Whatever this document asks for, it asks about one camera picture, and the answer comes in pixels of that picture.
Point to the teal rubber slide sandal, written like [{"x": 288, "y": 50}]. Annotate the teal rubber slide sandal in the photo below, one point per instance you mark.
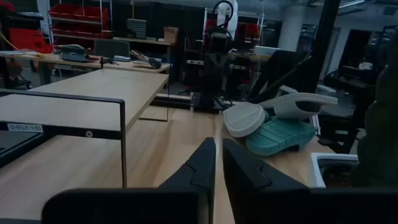
[{"x": 280, "y": 137}]

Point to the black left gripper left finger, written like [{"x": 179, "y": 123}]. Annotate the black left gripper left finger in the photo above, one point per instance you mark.
[{"x": 199, "y": 174}]

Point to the red tool cabinet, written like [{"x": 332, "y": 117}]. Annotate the red tool cabinet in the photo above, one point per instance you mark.
[{"x": 28, "y": 40}]

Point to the wooden workbench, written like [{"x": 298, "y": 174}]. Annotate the wooden workbench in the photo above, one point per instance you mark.
[{"x": 124, "y": 66}]

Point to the white round pillar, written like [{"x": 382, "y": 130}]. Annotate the white round pillar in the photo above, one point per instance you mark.
[{"x": 292, "y": 25}]

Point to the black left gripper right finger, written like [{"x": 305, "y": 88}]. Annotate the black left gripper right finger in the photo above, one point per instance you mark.
[{"x": 245, "y": 177}]

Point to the grey desktop device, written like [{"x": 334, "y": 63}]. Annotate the grey desktop device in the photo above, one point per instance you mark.
[{"x": 73, "y": 54}]

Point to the dark monitor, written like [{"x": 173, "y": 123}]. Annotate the dark monitor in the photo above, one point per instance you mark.
[{"x": 112, "y": 48}]

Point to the black metal frame post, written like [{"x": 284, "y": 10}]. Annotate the black metal frame post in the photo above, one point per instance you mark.
[{"x": 325, "y": 46}]

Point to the grey rubber slide sandal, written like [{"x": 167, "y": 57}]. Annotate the grey rubber slide sandal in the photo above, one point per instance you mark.
[
  {"x": 295, "y": 104},
  {"x": 244, "y": 119}
]

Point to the brown cardboard box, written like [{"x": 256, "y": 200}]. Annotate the brown cardboard box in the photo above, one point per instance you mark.
[{"x": 171, "y": 35}]

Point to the white planter pot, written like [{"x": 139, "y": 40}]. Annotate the white planter pot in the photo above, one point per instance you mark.
[{"x": 315, "y": 171}]

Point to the red storage bins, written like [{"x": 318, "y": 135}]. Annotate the red storage bins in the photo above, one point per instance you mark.
[{"x": 77, "y": 14}]

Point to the wooden shelf with black frame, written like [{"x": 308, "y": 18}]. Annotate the wooden shelf with black frame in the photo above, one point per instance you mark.
[{"x": 93, "y": 93}]

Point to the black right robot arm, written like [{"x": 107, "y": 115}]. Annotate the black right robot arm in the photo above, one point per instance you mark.
[{"x": 214, "y": 84}]

